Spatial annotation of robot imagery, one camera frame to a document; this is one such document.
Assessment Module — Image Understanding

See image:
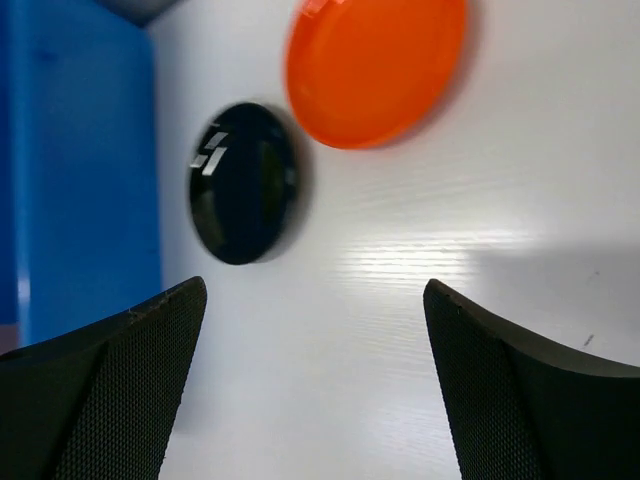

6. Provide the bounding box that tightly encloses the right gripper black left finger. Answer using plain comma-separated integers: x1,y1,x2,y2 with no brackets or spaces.
1,276,207,479

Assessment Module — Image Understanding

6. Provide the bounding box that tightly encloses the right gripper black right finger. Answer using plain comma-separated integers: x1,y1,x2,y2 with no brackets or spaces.
423,279,639,479

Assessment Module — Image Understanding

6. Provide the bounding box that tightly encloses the orange plate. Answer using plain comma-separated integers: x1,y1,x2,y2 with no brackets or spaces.
284,0,468,149

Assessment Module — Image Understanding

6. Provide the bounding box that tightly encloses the blue plastic bin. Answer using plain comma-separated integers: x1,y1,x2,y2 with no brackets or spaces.
1,1,162,351

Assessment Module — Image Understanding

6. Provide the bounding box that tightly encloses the black plate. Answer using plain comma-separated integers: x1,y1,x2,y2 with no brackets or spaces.
187,101,315,266

